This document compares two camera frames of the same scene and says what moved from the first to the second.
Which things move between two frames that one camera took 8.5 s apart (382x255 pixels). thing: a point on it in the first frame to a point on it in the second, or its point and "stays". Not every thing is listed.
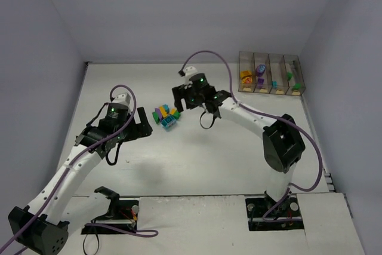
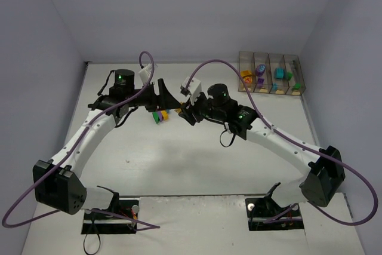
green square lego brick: x=289 y=75 stays
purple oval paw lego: x=260 y=69 stays
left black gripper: x=137 y=128 to x=160 y=93
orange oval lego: x=247 y=80 stays
